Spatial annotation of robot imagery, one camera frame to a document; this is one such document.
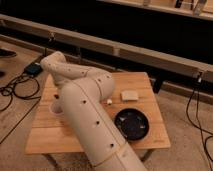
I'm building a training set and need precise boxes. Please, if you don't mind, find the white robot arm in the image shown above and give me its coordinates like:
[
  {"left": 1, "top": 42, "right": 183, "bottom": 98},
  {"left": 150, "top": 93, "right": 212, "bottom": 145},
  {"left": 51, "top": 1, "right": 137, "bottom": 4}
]
[{"left": 41, "top": 51, "right": 147, "bottom": 171}]

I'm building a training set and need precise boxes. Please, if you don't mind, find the white sponge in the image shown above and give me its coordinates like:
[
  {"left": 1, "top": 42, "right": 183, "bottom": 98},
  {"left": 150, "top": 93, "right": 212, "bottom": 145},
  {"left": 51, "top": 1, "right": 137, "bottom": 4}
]
[{"left": 121, "top": 90, "right": 139, "bottom": 101}]

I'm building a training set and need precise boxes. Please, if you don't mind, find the white plastic bottle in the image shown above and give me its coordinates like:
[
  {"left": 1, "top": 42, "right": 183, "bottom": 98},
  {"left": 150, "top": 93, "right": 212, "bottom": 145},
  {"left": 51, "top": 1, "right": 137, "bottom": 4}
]
[{"left": 106, "top": 99, "right": 113, "bottom": 105}]

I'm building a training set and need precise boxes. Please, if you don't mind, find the black round bowl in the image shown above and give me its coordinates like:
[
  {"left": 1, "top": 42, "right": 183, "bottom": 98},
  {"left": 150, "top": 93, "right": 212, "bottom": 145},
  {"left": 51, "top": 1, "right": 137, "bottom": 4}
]
[{"left": 114, "top": 108, "right": 149, "bottom": 141}]

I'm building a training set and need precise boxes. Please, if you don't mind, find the wooden table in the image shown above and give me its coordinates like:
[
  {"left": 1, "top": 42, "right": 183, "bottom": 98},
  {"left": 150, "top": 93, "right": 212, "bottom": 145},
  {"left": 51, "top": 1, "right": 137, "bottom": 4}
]
[{"left": 25, "top": 72, "right": 171, "bottom": 154}]

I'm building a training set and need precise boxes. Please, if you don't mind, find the black power adapter box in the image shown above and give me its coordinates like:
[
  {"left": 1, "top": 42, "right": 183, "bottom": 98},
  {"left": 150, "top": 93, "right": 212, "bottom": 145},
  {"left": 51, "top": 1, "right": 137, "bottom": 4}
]
[{"left": 24, "top": 63, "right": 43, "bottom": 76}]

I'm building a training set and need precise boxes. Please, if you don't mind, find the long wooden ledge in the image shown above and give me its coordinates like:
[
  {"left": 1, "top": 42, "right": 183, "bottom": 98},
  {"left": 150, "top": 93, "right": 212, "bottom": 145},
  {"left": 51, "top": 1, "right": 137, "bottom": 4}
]
[{"left": 0, "top": 14, "right": 213, "bottom": 83}]

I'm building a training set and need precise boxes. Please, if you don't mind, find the dark shoe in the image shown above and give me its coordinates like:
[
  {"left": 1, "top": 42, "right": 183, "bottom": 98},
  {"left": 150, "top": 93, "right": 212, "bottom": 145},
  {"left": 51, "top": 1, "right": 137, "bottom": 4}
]
[{"left": 0, "top": 49, "right": 17, "bottom": 58}]

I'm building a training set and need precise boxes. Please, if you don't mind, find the black floor cables left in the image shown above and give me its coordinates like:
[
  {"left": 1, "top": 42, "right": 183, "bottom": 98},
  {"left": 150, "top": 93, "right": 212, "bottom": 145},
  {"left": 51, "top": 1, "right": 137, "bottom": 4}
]
[{"left": 0, "top": 65, "right": 44, "bottom": 145}]

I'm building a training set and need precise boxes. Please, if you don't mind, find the black cable right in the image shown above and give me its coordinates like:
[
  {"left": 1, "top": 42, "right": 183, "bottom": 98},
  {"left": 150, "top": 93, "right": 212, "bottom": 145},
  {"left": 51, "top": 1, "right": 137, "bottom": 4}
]
[{"left": 185, "top": 75, "right": 213, "bottom": 164}]

